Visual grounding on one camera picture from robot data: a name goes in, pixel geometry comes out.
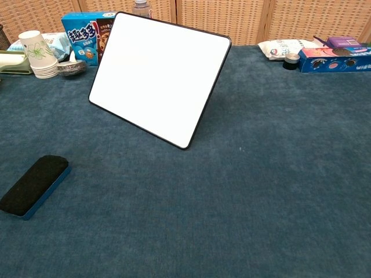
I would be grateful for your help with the white board black frame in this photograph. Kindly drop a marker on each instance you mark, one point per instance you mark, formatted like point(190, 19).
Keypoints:
point(162, 81)

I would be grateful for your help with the small black silver tape roll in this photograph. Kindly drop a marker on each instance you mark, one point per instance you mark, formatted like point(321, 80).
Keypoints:
point(290, 61)

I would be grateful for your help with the blue velvet tablecloth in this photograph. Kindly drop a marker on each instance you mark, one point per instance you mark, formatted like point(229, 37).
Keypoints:
point(232, 188)

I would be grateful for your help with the clear plastic bottle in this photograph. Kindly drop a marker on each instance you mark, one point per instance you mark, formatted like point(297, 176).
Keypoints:
point(142, 7)

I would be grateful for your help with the black blue board eraser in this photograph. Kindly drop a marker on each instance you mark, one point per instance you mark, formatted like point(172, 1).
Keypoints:
point(32, 185)

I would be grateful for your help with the stack of white paper cups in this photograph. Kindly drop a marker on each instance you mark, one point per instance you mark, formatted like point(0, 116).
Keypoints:
point(39, 55)

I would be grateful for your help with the purple box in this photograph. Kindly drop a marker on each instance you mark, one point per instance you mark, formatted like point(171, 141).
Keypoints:
point(343, 41)

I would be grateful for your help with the woven folding screen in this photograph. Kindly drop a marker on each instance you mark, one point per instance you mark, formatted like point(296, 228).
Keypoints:
point(246, 17)

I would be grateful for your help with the blue oreo cookie box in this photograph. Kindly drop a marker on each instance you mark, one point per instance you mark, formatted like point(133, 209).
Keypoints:
point(333, 60)

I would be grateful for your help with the blue cookie box chinese print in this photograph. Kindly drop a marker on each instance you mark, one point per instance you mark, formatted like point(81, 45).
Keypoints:
point(82, 37)

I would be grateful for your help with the light blue wet wipes pack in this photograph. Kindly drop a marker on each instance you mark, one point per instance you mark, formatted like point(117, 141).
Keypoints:
point(56, 43)

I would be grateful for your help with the white tissue pack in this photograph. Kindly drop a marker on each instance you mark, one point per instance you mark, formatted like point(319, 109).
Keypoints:
point(285, 47)

